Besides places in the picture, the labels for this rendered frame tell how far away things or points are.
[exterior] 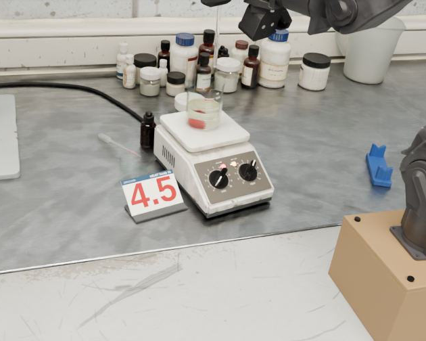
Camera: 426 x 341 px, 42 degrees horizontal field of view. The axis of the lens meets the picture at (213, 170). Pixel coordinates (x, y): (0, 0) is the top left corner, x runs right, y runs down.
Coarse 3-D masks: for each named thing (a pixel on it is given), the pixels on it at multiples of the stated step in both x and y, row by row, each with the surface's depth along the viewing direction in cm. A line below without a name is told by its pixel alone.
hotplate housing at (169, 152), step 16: (160, 128) 96; (160, 144) 96; (176, 144) 92; (240, 144) 94; (160, 160) 97; (176, 160) 91; (192, 160) 88; (176, 176) 93; (192, 176) 87; (192, 192) 89; (256, 192) 90; (272, 192) 91; (208, 208) 86; (224, 208) 87; (240, 208) 89
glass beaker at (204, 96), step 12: (192, 84) 93; (204, 84) 94; (216, 84) 93; (192, 96) 89; (204, 96) 89; (216, 96) 89; (192, 108) 91; (204, 108) 90; (216, 108) 91; (192, 120) 92; (204, 120) 91; (216, 120) 92; (204, 132) 92
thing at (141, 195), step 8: (168, 176) 90; (128, 184) 87; (136, 184) 87; (144, 184) 88; (152, 184) 88; (160, 184) 89; (168, 184) 89; (128, 192) 86; (136, 192) 87; (144, 192) 87; (152, 192) 88; (160, 192) 88; (168, 192) 89; (176, 192) 90; (136, 200) 86; (144, 200) 87; (152, 200) 87; (160, 200) 88; (168, 200) 88; (136, 208) 86; (144, 208) 86
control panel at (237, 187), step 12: (228, 156) 91; (240, 156) 92; (252, 156) 92; (204, 168) 88; (216, 168) 89; (228, 168) 90; (204, 180) 87; (240, 180) 89; (264, 180) 91; (216, 192) 87; (228, 192) 87; (240, 192) 88; (252, 192) 89
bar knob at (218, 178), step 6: (222, 168) 87; (210, 174) 88; (216, 174) 88; (222, 174) 87; (210, 180) 87; (216, 180) 86; (222, 180) 88; (228, 180) 88; (216, 186) 87; (222, 186) 87
